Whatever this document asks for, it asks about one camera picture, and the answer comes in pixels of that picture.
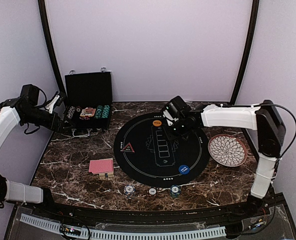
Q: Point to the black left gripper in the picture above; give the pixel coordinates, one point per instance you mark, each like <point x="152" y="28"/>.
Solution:
<point x="60" y="123"/>

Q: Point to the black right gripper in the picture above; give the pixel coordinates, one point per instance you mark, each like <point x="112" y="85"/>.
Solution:
<point x="171" y="136"/>

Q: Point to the green blue chip stack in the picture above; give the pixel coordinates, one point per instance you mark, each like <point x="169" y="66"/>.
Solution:
<point x="175" y="191"/>

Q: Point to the brown white chip stack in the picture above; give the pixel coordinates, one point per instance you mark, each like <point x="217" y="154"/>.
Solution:
<point x="152" y="192"/>

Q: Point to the blue white chip stack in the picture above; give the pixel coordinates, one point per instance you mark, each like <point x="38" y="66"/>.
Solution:
<point x="129" y="191"/>

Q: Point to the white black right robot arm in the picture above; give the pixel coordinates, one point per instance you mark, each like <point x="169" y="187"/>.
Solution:
<point x="262" y="118"/>

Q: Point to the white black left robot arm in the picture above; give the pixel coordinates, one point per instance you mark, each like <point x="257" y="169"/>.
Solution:
<point x="20" y="111"/>

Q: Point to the blue orange chip row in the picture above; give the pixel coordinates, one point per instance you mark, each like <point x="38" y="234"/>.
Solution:
<point x="70" y="112"/>

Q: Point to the orange big blind button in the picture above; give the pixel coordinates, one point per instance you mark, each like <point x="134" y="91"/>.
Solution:
<point x="157" y="123"/>

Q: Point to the cased playing card deck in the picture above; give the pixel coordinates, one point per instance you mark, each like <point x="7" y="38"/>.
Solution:
<point x="84" y="114"/>

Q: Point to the clear round dealer button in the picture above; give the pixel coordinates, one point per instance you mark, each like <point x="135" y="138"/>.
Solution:
<point x="89" y="109"/>

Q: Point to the blue small blind button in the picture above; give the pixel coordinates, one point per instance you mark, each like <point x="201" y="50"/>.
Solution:
<point x="184" y="169"/>

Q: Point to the round black poker mat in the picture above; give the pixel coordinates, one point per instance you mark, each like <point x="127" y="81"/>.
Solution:
<point x="143" y="152"/>

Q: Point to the green chip row left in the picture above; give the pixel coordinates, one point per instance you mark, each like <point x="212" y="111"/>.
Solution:
<point x="98" y="112"/>

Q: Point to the green chip row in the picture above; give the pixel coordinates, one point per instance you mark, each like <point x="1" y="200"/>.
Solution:
<point x="98" y="112"/>
<point x="105" y="112"/>

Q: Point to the black poker chip case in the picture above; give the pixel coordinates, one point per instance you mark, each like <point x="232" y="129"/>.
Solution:
<point x="88" y="90"/>

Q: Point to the floral patterned ceramic plate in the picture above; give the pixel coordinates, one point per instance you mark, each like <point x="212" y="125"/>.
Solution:
<point x="227" y="150"/>

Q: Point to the green chip row right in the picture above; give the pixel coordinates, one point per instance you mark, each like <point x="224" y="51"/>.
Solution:
<point x="105" y="112"/>

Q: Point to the red backed card deck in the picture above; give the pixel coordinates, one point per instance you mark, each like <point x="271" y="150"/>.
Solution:
<point x="102" y="167"/>

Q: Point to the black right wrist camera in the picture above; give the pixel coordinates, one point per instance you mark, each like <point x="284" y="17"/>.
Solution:
<point x="177" y="108"/>

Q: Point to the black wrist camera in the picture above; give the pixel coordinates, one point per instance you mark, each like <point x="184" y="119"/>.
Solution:
<point x="30" y="92"/>
<point x="177" y="108"/>

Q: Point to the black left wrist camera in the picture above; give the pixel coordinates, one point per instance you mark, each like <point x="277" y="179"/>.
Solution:
<point x="30" y="92"/>

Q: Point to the white slotted cable duct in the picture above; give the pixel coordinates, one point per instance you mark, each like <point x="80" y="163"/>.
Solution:
<point x="124" y="233"/>

